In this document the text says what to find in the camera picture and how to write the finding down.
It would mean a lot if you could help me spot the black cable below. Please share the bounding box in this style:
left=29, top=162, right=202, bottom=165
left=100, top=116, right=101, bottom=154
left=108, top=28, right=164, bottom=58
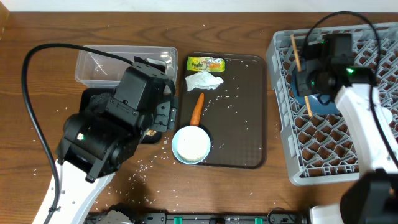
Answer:
left=21, top=43, right=134, bottom=224
left=303, top=11, right=398, bottom=169

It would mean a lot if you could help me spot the clear plastic bin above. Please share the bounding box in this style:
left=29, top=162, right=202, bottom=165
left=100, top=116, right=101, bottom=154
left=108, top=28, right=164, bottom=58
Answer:
left=75, top=45, right=178, bottom=88

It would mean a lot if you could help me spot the white napkin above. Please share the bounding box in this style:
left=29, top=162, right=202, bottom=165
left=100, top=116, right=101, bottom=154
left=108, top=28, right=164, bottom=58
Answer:
left=185, top=71, right=224, bottom=91

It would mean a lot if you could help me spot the grey dishwasher rack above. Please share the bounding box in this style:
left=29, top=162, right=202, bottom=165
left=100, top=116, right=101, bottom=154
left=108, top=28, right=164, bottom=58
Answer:
left=266, top=22, right=398, bottom=187

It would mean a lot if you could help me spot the black rectangular tray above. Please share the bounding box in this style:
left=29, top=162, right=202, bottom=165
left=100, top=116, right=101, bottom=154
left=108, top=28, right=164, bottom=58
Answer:
left=79, top=88, right=162, bottom=144

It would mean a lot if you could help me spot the blue plate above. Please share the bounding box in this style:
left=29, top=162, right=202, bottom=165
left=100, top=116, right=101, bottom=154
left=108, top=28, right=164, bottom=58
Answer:
left=290, top=68, right=339, bottom=115

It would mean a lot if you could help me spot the right black cable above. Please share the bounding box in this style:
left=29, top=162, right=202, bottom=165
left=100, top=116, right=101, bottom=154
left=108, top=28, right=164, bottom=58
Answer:
left=303, top=11, right=398, bottom=169

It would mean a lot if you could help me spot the brown serving tray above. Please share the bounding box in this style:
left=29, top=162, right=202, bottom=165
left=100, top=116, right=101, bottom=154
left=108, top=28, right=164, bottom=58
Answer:
left=176, top=53, right=267, bottom=169

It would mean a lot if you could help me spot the left black cable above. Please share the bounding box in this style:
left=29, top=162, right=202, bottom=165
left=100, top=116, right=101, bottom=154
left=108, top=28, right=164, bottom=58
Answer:
left=21, top=43, right=134, bottom=224

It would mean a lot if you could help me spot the orange carrot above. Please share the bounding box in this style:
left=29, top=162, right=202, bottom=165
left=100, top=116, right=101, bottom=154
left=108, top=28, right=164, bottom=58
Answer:
left=190, top=93, right=205, bottom=126

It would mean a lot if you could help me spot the small blue cup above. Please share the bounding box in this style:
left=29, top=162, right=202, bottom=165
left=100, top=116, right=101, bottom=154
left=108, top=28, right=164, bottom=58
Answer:
left=382, top=107, right=393, bottom=124

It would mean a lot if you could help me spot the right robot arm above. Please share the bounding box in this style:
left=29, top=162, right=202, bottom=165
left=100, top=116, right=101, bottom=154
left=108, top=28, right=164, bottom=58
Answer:
left=295, top=34, right=397, bottom=223

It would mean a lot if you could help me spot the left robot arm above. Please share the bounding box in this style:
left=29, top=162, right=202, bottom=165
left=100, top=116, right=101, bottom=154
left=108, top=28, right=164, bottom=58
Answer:
left=34, top=59, right=178, bottom=223

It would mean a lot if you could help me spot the wooden chopstick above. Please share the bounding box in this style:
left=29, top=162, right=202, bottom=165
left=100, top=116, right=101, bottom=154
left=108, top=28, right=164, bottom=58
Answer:
left=290, top=34, right=313, bottom=117

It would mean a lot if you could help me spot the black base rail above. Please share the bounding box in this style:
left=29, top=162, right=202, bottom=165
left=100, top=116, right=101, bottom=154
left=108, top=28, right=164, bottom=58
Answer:
left=85, top=210, right=311, bottom=224

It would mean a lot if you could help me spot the light blue rice bowl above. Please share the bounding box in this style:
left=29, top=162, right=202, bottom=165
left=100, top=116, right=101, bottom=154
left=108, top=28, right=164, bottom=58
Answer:
left=172, top=126, right=211, bottom=165

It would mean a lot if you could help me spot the brown food scrap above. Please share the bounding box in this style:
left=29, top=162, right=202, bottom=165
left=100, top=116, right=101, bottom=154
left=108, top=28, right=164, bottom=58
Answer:
left=146, top=129, right=157, bottom=136

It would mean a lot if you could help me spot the yellow green snack wrapper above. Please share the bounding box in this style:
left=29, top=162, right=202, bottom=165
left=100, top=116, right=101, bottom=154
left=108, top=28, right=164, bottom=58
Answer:
left=187, top=57, right=226, bottom=72

